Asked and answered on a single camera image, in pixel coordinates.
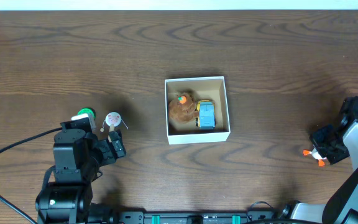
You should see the pig face rattle drum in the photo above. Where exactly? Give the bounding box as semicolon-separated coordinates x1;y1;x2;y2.
100;111;129;133

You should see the white pink plush duck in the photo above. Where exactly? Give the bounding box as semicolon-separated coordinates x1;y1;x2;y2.
303;148;326;167

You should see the green round toy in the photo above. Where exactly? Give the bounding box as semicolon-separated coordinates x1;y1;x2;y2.
77;108;96;119

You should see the brown plush capybara toy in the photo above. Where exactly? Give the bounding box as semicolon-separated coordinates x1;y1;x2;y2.
168;93;199;124

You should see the yellow grey toy truck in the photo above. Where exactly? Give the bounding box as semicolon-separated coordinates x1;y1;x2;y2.
196;100;216;129

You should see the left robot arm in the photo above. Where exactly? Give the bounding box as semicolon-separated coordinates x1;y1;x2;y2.
35;129;126;223

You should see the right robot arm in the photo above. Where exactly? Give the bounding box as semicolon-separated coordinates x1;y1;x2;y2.
280;96;358;223

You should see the white cardboard box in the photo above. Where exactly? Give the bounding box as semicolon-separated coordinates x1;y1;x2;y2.
165;76;231;145

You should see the left black cable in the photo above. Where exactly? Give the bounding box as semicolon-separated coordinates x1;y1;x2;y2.
0;126;63;224

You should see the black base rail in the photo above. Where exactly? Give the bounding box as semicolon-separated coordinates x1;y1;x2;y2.
87;203;288;224

